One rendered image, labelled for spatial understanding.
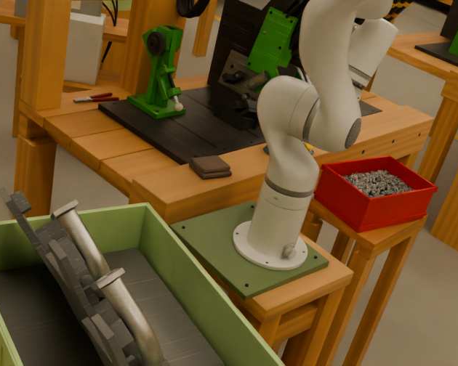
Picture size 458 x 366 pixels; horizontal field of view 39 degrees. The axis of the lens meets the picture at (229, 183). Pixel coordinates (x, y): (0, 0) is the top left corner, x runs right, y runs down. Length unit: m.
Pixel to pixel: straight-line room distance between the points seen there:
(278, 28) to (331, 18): 0.90
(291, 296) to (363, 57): 0.59
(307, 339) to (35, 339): 0.75
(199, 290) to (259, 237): 0.28
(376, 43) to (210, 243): 0.61
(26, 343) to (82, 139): 0.80
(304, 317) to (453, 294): 1.86
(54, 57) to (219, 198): 0.65
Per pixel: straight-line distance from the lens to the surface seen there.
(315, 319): 1.68
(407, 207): 2.03
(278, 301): 1.46
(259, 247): 1.53
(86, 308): 1.05
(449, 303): 3.34
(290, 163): 1.42
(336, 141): 1.36
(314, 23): 1.24
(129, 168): 1.77
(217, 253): 1.52
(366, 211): 1.88
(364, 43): 1.57
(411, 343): 2.97
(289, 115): 1.38
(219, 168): 1.76
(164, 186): 1.67
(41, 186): 2.17
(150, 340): 0.90
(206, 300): 1.29
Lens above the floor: 1.72
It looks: 28 degrees down
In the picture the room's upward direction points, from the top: 14 degrees clockwise
